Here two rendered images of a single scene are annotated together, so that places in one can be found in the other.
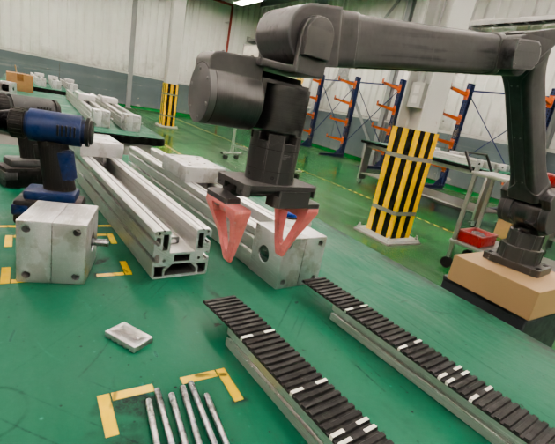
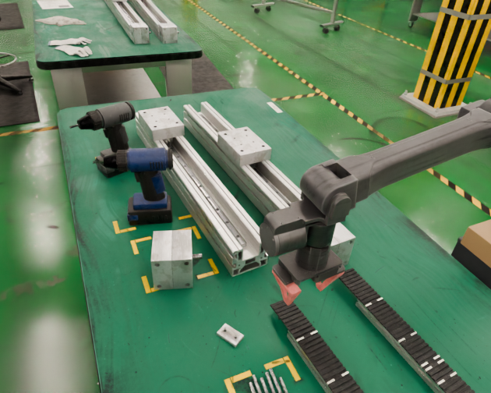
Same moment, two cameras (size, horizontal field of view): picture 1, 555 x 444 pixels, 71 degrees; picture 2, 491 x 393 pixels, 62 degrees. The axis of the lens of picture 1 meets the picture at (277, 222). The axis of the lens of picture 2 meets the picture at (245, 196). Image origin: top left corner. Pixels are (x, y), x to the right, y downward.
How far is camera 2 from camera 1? 0.46 m
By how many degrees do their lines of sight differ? 21
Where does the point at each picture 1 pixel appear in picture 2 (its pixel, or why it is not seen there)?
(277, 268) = not seen: hidden behind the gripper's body
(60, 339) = (194, 339)
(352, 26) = (365, 183)
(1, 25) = not seen: outside the picture
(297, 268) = not seen: hidden behind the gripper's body
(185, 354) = (264, 346)
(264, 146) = (308, 253)
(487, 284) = not seen: outside the picture
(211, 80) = (276, 243)
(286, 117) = (321, 240)
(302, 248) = (336, 249)
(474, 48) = (472, 140)
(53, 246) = (173, 271)
